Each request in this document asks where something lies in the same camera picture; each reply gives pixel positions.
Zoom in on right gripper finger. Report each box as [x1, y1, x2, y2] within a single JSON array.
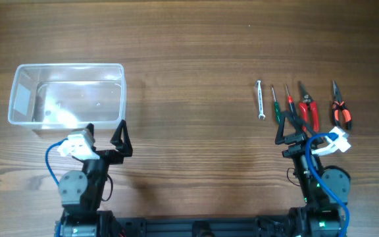
[[288, 113, 316, 136], [275, 111, 295, 145]]

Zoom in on red handled cutting pliers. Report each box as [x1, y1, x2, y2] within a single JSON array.
[[299, 82, 320, 132]]

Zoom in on orange black needle-nose pliers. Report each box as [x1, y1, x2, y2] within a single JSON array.
[[332, 81, 352, 130]]

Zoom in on clear plastic container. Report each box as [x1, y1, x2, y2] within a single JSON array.
[[7, 63, 127, 130]]

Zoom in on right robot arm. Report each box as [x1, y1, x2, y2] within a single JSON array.
[[275, 111, 351, 237]]

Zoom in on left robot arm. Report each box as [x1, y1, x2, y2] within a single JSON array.
[[54, 120, 133, 236]]

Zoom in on small silver wrench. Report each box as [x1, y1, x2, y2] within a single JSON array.
[[256, 80, 266, 120]]

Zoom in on red black handled screwdriver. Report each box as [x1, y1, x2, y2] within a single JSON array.
[[285, 84, 298, 117]]

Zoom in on green handled screwdriver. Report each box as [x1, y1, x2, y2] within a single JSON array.
[[271, 85, 281, 124]]

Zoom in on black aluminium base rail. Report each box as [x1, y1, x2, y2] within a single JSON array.
[[110, 215, 295, 237]]

